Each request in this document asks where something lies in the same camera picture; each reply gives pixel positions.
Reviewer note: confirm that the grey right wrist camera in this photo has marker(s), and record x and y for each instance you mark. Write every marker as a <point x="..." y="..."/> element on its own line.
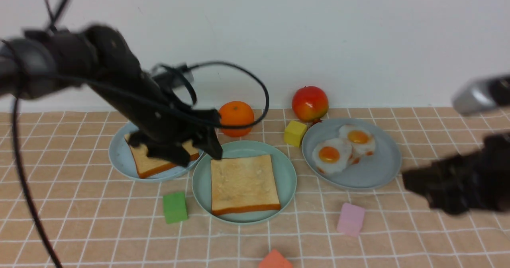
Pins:
<point x="483" y="95"/>

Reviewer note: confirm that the light blue plate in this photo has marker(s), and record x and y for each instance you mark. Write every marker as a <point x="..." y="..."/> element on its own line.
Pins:
<point x="124" y="161"/>

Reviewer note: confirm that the pink cube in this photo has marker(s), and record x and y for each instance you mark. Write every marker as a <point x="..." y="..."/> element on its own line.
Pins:
<point x="351" y="220"/>

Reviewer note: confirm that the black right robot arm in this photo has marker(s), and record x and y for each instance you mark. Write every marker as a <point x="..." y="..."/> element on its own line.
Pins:
<point x="459" y="183"/>

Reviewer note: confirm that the green plate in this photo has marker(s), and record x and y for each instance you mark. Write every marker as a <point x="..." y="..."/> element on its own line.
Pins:
<point x="284" y="172"/>

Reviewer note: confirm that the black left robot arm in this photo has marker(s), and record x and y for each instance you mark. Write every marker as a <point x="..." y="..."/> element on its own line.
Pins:
<point x="41" y="63"/>

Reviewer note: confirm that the fried egg back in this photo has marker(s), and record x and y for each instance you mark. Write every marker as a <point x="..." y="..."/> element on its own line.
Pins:
<point x="362" y="141"/>

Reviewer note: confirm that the checkered beige tablecloth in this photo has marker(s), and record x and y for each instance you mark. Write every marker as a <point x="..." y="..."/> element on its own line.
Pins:
<point x="97" y="218"/>

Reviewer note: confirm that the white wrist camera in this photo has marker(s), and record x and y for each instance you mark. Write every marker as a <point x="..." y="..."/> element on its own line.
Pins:
<point x="172" y="76"/>

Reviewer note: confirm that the orange fruit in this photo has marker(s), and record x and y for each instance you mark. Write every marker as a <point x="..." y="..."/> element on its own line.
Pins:
<point x="236" y="113"/>

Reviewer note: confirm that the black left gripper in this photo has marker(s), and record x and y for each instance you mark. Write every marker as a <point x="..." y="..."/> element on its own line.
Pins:
<point x="164" y="121"/>

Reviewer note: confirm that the fried egg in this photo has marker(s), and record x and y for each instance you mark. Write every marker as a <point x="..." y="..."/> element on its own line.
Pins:
<point x="332" y="156"/>
<point x="362" y="141"/>

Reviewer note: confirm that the grey-blue plate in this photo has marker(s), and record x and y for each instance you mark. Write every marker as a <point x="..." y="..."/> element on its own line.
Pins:
<point x="370" y="172"/>

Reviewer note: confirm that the orange cube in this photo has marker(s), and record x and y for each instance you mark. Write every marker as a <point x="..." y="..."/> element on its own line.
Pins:
<point x="275" y="259"/>

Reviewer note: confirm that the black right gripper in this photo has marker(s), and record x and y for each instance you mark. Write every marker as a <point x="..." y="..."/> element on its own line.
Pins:
<point x="460" y="183"/>

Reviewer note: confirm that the green cube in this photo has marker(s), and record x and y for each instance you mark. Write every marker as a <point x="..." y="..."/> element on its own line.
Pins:
<point x="174" y="207"/>

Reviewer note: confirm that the fried egg front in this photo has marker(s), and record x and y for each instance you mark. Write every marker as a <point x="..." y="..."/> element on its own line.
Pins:
<point x="332" y="156"/>

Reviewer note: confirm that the yellow cube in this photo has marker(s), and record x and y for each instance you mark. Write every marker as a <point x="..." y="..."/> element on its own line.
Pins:
<point x="294" y="133"/>

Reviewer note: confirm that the red apple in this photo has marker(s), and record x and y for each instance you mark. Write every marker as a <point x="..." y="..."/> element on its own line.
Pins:
<point x="310" y="104"/>

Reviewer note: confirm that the toast slice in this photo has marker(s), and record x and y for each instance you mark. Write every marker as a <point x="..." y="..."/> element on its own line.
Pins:
<point x="242" y="185"/>
<point x="148" y="167"/>

